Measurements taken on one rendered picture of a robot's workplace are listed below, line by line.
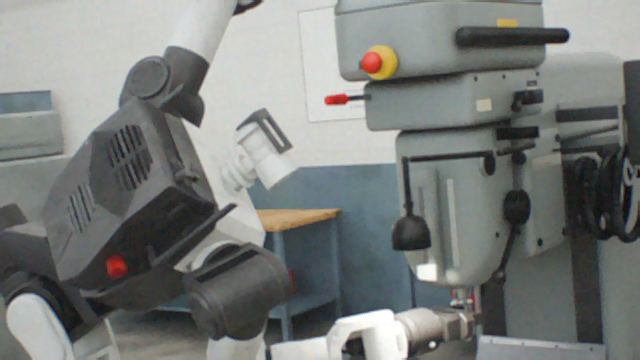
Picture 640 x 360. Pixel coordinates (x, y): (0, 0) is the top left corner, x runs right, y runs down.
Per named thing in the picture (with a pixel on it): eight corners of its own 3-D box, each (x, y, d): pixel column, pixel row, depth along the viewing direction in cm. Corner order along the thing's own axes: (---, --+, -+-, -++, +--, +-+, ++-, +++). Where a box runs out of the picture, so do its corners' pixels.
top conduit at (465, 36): (473, 45, 169) (471, 25, 168) (451, 47, 171) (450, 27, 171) (571, 43, 205) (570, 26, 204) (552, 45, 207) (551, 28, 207)
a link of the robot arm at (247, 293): (220, 358, 161) (229, 319, 150) (191, 316, 164) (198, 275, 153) (277, 325, 166) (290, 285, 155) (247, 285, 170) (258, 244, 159)
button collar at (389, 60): (393, 77, 173) (390, 43, 173) (364, 80, 177) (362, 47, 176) (398, 77, 175) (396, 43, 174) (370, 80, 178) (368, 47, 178)
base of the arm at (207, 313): (220, 361, 156) (215, 313, 148) (177, 314, 163) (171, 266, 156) (295, 318, 163) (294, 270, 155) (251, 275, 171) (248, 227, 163)
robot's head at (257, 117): (251, 177, 168) (278, 154, 164) (222, 137, 169) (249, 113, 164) (270, 167, 173) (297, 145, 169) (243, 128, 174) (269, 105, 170)
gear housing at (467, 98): (474, 125, 178) (469, 71, 177) (363, 133, 192) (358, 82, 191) (547, 113, 205) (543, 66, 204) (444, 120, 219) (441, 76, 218)
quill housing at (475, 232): (486, 293, 184) (473, 125, 182) (394, 288, 196) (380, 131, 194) (528, 273, 199) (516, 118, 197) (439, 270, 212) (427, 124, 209)
